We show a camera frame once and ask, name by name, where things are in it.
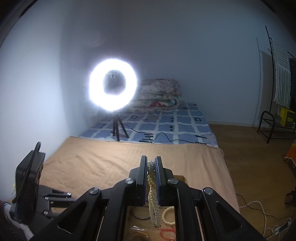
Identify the dark hanging clothes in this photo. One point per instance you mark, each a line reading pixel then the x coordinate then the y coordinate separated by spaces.
pixel 293 81

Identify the person's left forearm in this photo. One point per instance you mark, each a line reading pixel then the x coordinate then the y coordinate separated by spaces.
pixel 18 228

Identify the yellow box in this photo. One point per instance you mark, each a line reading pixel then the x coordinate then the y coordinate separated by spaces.
pixel 288 115

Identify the blue checked bedsheet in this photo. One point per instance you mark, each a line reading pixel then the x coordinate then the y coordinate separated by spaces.
pixel 161 126

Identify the orange cloth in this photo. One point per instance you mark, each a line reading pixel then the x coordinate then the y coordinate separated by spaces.
pixel 291 154

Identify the brown leather watch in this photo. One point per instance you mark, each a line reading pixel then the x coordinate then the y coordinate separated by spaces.
pixel 138 236

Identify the folded floral quilt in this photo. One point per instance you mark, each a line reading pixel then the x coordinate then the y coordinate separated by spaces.
pixel 159 92

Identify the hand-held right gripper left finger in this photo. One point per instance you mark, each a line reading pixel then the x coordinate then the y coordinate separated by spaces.
pixel 141 176

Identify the dark metal bangle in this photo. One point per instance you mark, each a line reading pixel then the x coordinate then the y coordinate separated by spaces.
pixel 141 218

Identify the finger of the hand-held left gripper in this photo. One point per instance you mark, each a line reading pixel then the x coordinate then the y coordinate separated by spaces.
pixel 60 192
pixel 60 205

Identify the striped towel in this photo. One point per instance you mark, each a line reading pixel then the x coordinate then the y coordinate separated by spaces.
pixel 282 81

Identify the black tripod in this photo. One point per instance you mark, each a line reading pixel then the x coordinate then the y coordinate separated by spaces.
pixel 116 129

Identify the black clothes rack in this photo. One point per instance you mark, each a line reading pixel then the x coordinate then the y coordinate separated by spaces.
pixel 268 112

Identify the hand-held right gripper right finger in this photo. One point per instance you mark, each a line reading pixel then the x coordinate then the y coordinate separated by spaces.
pixel 159 176

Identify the cardboard box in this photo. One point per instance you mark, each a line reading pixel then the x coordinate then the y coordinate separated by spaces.
pixel 131 222

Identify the tan blanket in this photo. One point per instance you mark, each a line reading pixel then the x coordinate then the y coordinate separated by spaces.
pixel 92 157

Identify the phone clamp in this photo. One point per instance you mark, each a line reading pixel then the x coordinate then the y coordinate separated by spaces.
pixel 112 74

